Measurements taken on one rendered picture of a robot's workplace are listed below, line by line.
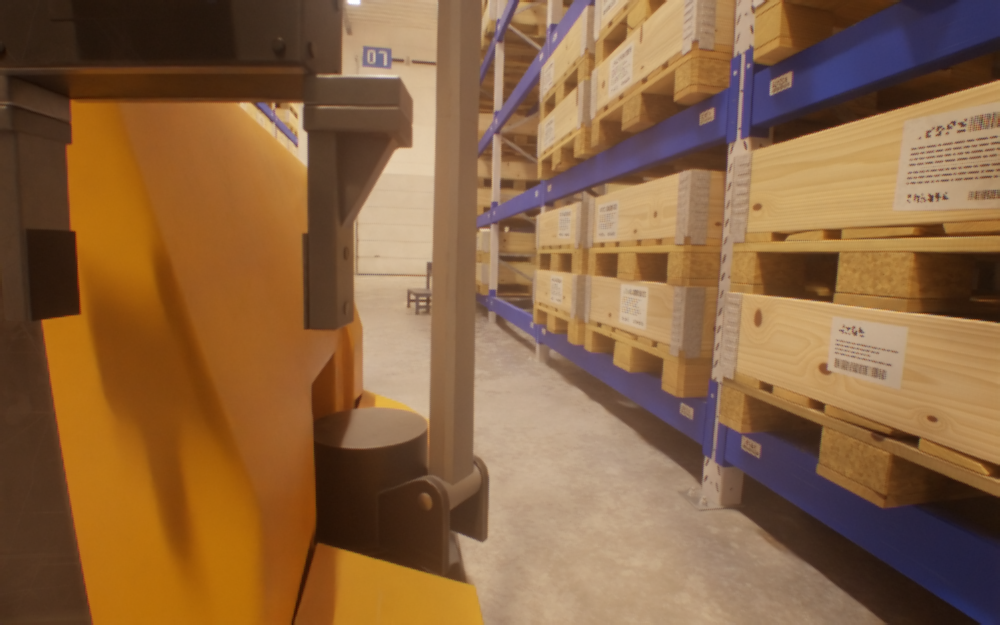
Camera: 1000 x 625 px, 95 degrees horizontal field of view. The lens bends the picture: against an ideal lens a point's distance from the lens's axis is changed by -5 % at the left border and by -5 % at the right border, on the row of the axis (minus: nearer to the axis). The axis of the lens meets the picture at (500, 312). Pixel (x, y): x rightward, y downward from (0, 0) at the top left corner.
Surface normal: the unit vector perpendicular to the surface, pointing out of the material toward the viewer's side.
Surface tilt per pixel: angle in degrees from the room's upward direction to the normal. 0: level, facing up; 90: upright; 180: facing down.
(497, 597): 0
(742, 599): 0
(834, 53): 90
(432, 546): 90
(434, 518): 90
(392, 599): 22
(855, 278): 90
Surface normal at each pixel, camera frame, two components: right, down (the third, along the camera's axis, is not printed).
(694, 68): -0.55, 0.07
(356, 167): 0.00, 0.11
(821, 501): -0.98, 0.00
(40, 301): 1.00, 0.03
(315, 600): 0.39, -0.92
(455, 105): 0.22, 0.13
